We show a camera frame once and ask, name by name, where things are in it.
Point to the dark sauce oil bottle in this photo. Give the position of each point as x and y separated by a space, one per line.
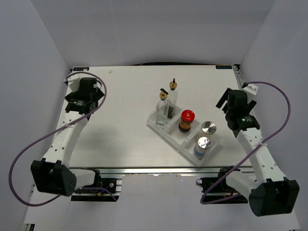
172 98

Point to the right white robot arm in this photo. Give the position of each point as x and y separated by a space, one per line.
272 193

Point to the blue label shaker bottle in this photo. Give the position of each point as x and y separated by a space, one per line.
202 145

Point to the blue table sticker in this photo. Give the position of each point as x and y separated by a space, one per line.
223 67
81 69

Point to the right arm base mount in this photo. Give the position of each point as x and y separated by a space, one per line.
222 192

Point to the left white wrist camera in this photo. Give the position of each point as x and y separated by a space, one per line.
72 81

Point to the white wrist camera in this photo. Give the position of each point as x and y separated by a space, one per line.
251 90
72 81

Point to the left blue table sticker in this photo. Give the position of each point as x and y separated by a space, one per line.
81 69

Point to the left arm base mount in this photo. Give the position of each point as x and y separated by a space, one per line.
101 185

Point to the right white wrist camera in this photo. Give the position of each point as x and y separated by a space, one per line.
251 90

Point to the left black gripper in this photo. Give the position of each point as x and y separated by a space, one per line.
99 95

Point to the clear oil bottle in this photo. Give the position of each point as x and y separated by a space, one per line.
162 109

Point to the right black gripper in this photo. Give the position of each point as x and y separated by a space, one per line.
223 99

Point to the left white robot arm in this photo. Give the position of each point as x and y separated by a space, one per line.
52 174

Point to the right blue table sticker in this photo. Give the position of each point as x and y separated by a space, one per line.
223 67

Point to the red lid sauce jar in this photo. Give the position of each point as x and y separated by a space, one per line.
186 119

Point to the white three-compartment tray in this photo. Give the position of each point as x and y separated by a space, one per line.
184 143

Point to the silver lid white shaker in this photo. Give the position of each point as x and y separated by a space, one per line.
207 128

